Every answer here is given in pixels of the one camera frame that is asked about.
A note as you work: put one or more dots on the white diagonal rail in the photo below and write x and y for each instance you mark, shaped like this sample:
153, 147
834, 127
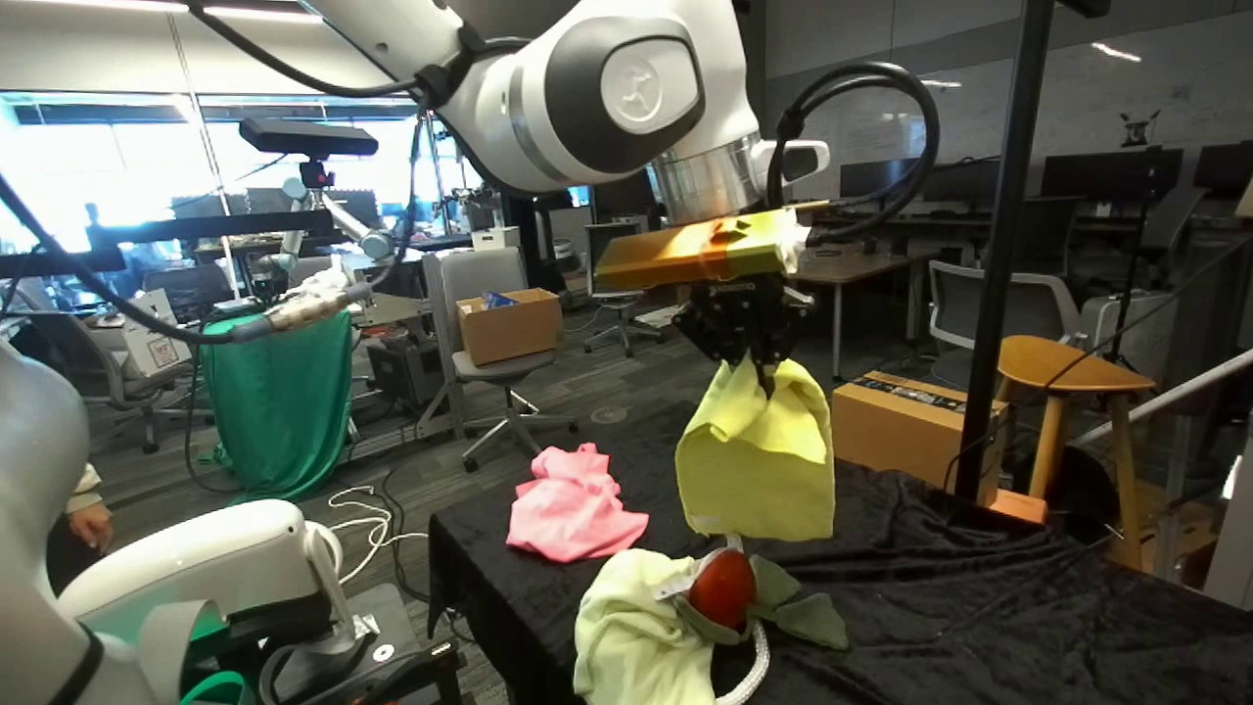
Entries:
1201, 378

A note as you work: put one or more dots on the black clamp mount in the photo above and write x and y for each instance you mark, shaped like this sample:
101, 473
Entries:
364, 668

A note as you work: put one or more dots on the wooden stool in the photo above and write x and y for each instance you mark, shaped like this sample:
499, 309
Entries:
1069, 366

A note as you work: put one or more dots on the small cardboard box blue label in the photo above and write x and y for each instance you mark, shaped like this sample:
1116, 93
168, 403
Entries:
510, 327

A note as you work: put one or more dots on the orange yellow wrist camera block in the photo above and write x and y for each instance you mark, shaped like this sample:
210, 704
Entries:
689, 251

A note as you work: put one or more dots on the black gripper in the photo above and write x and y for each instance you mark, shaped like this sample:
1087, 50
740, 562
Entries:
747, 315

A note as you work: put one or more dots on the cardboard box with black tape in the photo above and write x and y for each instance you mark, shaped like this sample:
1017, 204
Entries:
902, 434

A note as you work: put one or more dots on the white crumpled object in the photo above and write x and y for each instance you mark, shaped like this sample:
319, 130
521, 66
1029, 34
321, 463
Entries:
313, 295

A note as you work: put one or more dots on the wide black computer monitor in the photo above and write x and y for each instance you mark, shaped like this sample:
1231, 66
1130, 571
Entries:
1111, 178

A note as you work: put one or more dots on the black stand pole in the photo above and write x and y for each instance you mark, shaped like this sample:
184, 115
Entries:
1004, 259

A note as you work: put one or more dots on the person in beige sweater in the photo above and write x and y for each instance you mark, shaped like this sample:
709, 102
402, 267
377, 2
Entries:
89, 513

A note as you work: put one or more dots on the dark mesh office chair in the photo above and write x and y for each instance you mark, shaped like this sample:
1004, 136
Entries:
611, 248

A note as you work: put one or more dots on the pink cloth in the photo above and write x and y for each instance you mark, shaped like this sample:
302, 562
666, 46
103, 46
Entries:
572, 510

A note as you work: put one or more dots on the wooden desk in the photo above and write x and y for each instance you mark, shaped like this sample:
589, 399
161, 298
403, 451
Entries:
863, 264

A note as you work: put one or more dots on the white frame chair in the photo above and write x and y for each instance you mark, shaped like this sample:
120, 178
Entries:
959, 298

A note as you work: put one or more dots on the grey swivel office chair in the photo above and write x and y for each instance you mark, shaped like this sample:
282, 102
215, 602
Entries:
504, 384

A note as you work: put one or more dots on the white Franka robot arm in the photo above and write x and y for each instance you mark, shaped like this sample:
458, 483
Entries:
629, 93

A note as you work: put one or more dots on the black tablecloth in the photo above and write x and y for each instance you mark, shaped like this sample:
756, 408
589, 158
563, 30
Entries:
980, 613

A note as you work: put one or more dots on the yellow cloth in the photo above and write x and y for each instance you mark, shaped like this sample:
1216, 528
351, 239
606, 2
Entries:
756, 457

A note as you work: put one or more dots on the cream white cloth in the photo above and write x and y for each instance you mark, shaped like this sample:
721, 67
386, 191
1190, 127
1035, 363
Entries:
633, 632

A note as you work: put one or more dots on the small wooden block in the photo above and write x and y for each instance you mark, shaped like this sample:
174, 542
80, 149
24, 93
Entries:
1017, 508

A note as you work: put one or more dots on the black stereo camera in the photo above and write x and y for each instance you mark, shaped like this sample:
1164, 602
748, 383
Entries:
307, 136

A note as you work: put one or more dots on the red plush toy green leaves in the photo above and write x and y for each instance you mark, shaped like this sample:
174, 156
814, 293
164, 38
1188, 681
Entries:
721, 588

